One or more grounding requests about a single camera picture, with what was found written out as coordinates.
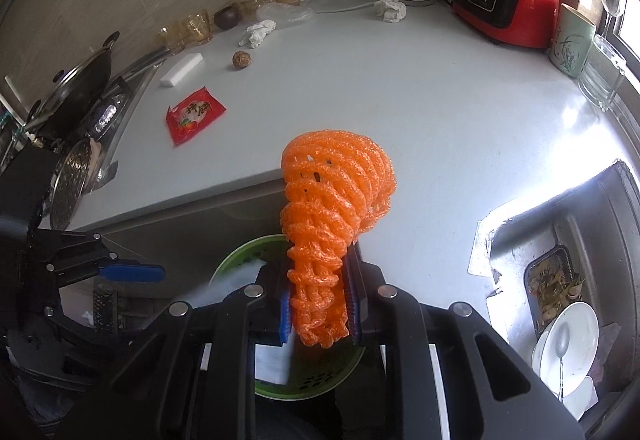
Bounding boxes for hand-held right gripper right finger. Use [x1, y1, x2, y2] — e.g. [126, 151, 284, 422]
[344, 245, 585, 440]

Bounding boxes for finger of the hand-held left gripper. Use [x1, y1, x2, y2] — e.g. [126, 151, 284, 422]
[7, 305, 136, 371]
[22, 227, 166, 291]

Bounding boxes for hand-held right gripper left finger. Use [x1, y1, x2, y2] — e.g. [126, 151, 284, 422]
[55, 265, 293, 440]

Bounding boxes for blue and white milk carton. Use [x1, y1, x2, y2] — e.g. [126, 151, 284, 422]
[255, 345, 293, 386]

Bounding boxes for green plastic basket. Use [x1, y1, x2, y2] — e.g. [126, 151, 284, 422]
[207, 235, 366, 401]

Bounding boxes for orange foam fruit net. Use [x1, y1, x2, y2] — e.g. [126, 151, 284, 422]
[279, 131, 396, 349]

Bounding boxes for red snack packet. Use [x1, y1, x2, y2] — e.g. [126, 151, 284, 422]
[166, 87, 227, 147]

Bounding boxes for white foam block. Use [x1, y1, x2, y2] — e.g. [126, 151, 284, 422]
[160, 52, 205, 87]

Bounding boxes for white tissue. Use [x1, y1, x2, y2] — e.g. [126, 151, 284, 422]
[374, 0, 407, 24]
[239, 20, 277, 48]

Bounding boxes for clear plastic bag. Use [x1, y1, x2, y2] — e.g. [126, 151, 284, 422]
[256, 2, 316, 25]

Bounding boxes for black mesh basket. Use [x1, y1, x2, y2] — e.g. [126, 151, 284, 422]
[92, 282, 126, 333]

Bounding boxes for round metal strainer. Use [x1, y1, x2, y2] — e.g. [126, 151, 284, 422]
[49, 137, 93, 231]

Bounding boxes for black wok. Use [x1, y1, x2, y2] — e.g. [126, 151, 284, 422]
[37, 32, 121, 141]

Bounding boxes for foil burner cover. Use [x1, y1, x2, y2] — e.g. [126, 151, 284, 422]
[87, 90, 128, 141]

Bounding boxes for glass wok lid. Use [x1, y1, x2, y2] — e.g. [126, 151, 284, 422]
[50, 50, 112, 121]

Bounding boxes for steel gas stove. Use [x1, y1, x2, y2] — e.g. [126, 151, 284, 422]
[75, 54, 166, 191]

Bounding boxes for black tray of food scraps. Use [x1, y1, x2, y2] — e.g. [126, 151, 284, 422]
[524, 245, 586, 338]

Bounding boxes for amber drinking glass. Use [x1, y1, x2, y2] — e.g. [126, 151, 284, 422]
[159, 22, 188, 55]
[180, 10, 213, 45]

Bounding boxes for metal spoon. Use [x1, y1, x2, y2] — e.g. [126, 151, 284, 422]
[552, 320, 573, 401]

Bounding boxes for white plates with spoon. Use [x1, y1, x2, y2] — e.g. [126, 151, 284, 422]
[531, 302, 600, 388]

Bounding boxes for small brown ceramic pot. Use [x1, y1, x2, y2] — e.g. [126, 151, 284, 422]
[214, 6, 240, 30]

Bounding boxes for steel sink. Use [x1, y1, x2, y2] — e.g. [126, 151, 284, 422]
[470, 160, 640, 421]

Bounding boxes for clear glass teapot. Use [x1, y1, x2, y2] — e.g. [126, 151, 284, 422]
[239, 0, 273, 18]

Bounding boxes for stack of clear glass containers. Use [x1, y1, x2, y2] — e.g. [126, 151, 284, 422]
[578, 34, 628, 113]

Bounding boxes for pale green ceramic cup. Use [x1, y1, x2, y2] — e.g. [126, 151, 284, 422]
[548, 3, 597, 78]

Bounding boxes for window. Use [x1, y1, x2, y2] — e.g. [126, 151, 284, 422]
[615, 0, 640, 95]

